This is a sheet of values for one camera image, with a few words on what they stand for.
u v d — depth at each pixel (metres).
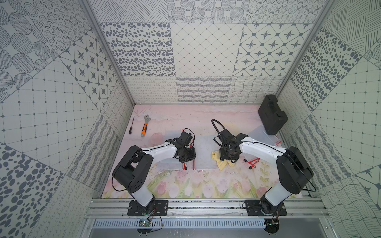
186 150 0.79
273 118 0.92
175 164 0.90
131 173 0.46
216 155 0.89
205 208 0.75
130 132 1.04
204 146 0.97
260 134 1.05
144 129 1.04
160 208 0.73
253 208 0.74
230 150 0.65
